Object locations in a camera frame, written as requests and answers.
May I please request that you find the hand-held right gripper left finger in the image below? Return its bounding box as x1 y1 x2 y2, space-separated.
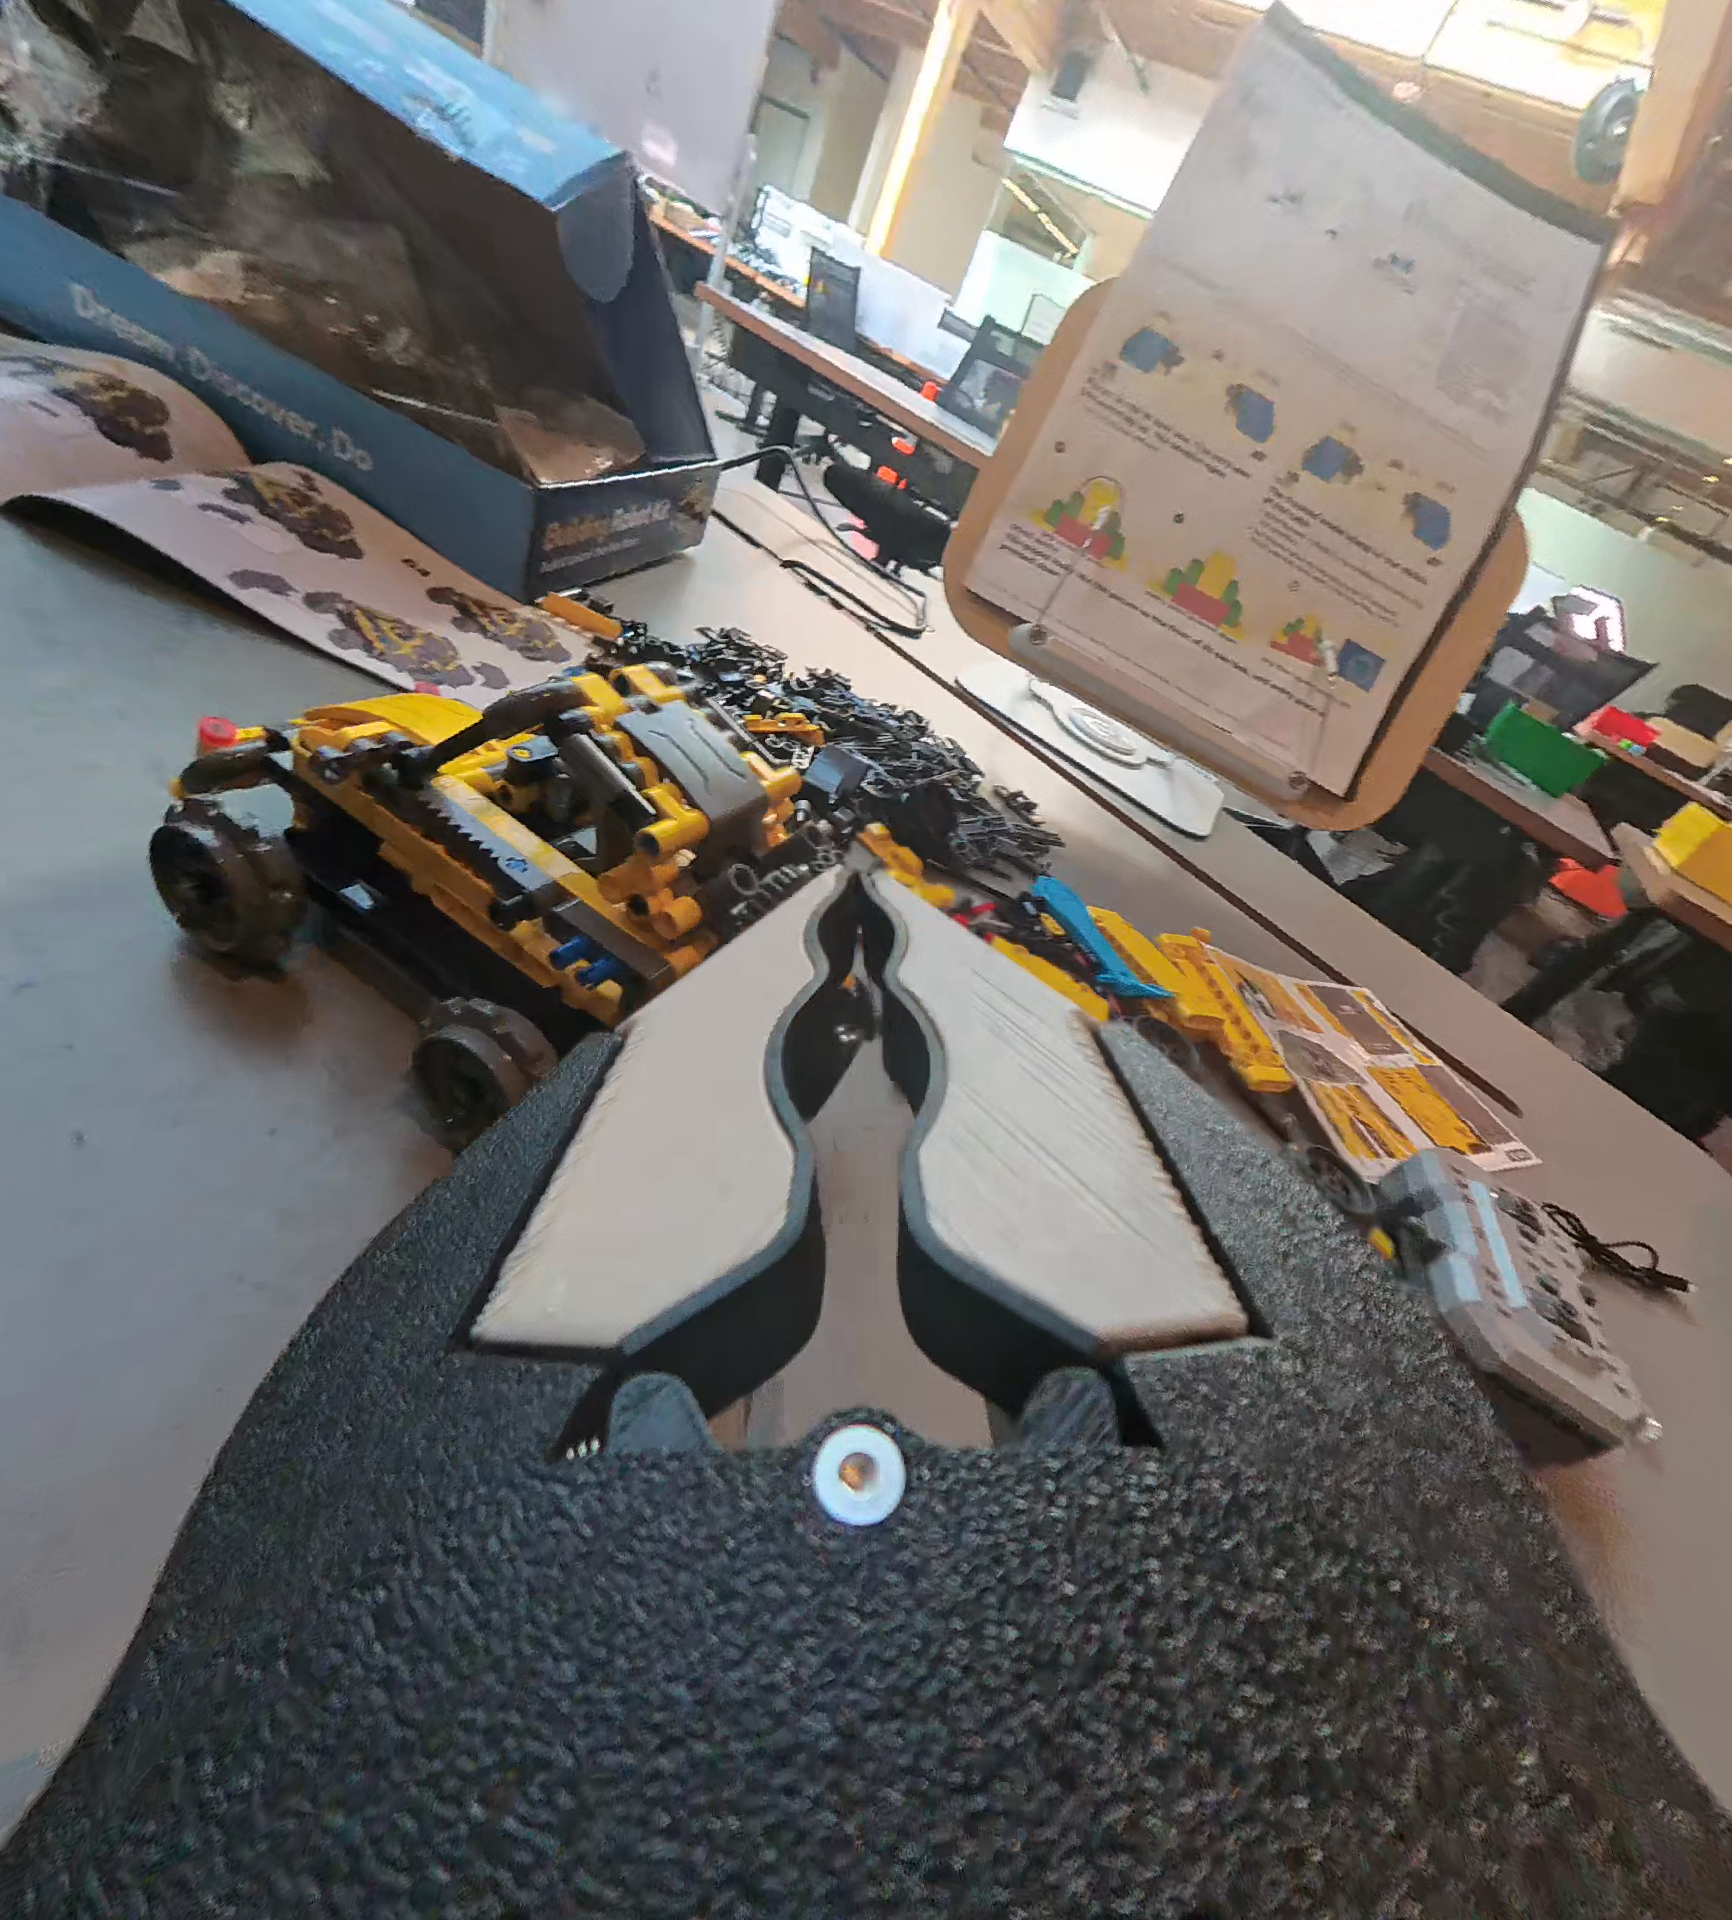
469 864 861 1457

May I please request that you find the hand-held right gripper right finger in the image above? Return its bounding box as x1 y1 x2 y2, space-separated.
861 872 1255 1449

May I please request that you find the grey toothed rack piece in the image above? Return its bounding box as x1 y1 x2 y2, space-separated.
393 783 613 936

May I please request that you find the yellow toy brick vehicle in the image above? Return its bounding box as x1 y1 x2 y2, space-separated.
150 663 867 1151

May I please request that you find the yellow printed sticker sheet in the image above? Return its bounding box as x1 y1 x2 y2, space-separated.
1235 960 1544 1174

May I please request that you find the pile of loose brick pieces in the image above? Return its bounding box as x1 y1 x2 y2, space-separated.
536 595 1298 1095

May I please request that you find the grey battery box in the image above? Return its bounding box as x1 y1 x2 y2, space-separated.
1375 1147 1663 1453

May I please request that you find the green storage box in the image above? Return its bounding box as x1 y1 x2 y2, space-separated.
1482 699 1609 803

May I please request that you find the cluttered background table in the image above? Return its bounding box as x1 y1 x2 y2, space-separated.
1422 660 1732 1020

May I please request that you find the black background office chair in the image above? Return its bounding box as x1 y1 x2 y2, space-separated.
820 457 958 575

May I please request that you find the instruction sign board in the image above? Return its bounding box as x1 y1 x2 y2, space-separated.
944 8 1617 831

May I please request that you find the open instruction booklet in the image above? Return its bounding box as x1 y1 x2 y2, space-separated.
0 291 596 694

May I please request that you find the tan-edged background table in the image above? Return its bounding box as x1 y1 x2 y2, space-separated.
693 278 1001 469

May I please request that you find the dark blue kit box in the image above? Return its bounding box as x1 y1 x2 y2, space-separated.
0 0 728 606

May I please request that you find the clear plastic bag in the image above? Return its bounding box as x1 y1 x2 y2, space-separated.
0 0 652 487

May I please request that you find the white sign base plate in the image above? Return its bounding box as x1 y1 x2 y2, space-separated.
954 660 1229 841

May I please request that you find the black connector cable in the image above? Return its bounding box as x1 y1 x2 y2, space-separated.
1540 1201 1699 1301

